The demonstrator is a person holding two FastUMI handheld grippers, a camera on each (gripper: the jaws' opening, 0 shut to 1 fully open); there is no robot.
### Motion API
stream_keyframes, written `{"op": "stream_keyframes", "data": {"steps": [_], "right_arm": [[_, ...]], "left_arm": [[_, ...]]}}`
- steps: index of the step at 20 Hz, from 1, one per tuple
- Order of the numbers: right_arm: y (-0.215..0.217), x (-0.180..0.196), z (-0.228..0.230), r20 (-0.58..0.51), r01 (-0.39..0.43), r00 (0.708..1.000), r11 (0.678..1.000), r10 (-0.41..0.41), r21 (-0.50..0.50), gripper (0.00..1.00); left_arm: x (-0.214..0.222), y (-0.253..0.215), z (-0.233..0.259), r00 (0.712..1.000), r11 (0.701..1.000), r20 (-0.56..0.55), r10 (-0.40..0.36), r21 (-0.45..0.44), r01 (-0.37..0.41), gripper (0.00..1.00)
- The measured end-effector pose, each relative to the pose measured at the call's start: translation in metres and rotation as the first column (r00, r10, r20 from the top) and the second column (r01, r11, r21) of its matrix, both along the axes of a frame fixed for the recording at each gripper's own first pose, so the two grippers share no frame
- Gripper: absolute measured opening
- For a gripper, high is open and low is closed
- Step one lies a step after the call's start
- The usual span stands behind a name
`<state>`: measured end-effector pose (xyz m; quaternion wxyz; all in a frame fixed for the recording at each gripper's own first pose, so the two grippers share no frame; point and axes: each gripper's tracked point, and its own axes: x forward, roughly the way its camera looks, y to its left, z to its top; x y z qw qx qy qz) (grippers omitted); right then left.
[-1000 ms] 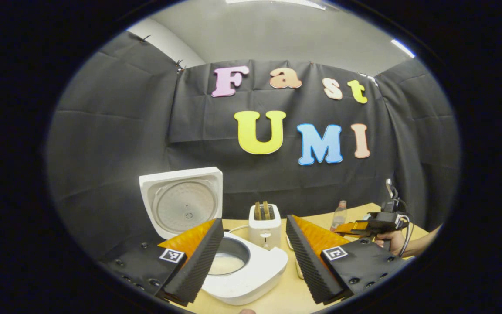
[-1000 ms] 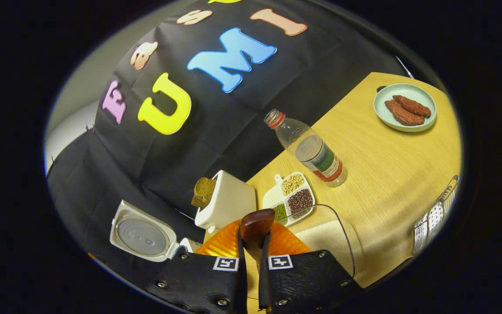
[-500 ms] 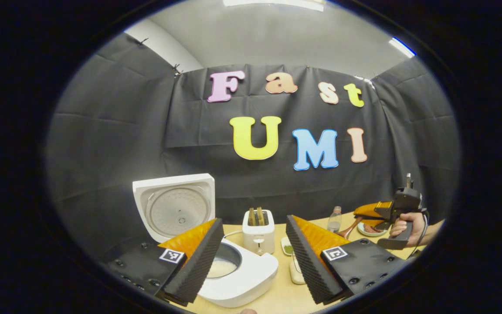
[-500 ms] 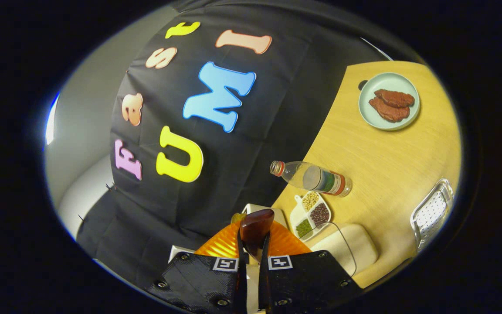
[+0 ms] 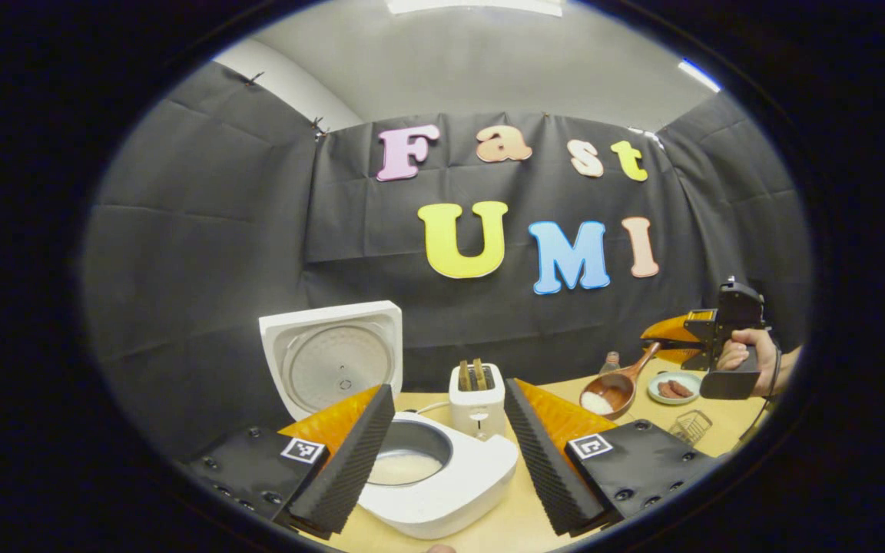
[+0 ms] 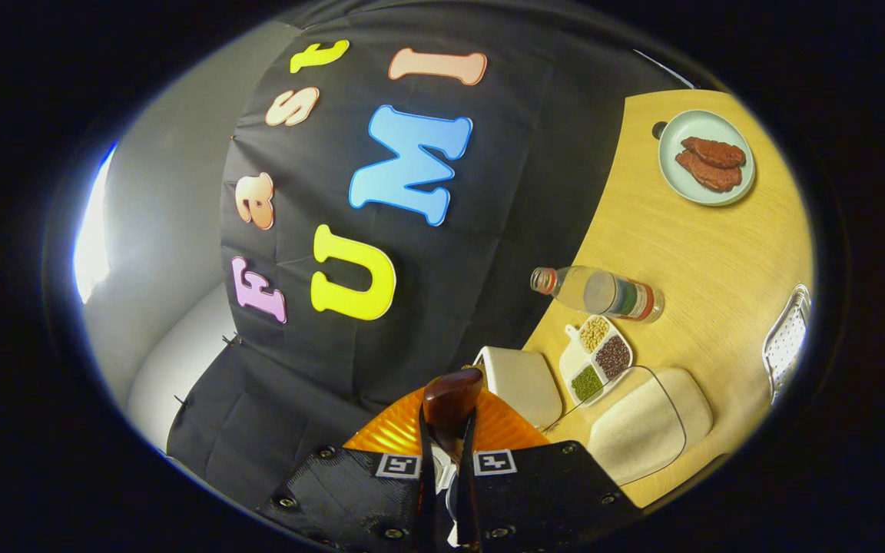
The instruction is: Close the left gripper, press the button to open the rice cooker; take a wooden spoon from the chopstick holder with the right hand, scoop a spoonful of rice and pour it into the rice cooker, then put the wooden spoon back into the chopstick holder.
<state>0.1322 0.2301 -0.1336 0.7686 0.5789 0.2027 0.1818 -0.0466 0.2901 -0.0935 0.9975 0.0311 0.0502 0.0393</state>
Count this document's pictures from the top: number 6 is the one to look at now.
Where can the brown wooden spoon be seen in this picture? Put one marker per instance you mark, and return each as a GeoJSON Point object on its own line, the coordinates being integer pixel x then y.
{"type": "Point", "coordinates": [450, 399]}

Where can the red meat slice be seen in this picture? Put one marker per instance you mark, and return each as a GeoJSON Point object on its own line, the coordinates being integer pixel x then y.
{"type": "Point", "coordinates": [707, 178]}
{"type": "Point", "coordinates": [715, 150]}

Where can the green mung beans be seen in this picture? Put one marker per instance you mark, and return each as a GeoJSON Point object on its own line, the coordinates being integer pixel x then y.
{"type": "Point", "coordinates": [587, 382]}

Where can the clear glass chopstick holder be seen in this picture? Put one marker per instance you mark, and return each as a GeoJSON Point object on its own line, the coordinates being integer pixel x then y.
{"type": "Point", "coordinates": [788, 342]}

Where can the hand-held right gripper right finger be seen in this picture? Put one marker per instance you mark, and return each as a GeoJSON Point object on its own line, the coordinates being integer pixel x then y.
{"type": "Point", "coordinates": [542, 491]}

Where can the large ceiling light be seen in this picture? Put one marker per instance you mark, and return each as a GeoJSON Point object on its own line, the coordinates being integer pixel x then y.
{"type": "Point", "coordinates": [93, 230]}

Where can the black backdrop cloth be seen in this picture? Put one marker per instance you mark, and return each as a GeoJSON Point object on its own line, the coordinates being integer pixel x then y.
{"type": "Point", "coordinates": [527, 192]}

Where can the clear plastic bottle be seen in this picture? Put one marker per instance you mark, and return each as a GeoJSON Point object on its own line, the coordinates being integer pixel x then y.
{"type": "Point", "coordinates": [604, 293]}

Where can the black table grommet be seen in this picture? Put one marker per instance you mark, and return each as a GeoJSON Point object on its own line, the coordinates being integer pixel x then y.
{"type": "Point", "coordinates": [658, 130]}

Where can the yellow soybeans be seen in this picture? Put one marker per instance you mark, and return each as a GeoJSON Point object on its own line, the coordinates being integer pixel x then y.
{"type": "Point", "coordinates": [594, 333]}

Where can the white divided dish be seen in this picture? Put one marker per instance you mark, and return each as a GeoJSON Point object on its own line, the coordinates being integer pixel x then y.
{"type": "Point", "coordinates": [569, 355]}

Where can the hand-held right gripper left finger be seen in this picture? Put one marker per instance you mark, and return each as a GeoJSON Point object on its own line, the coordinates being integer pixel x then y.
{"type": "Point", "coordinates": [350, 491]}

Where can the pale green plate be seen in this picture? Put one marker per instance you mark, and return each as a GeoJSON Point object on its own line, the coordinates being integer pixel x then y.
{"type": "Point", "coordinates": [719, 196]}

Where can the white toaster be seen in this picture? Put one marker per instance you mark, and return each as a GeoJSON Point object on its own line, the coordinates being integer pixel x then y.
{"type": "Point", "coordinates": [523, 384]}

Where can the dark red beans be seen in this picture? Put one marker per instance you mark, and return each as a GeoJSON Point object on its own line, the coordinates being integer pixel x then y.
{"type": "Point", "coordinates": [613, 358]}

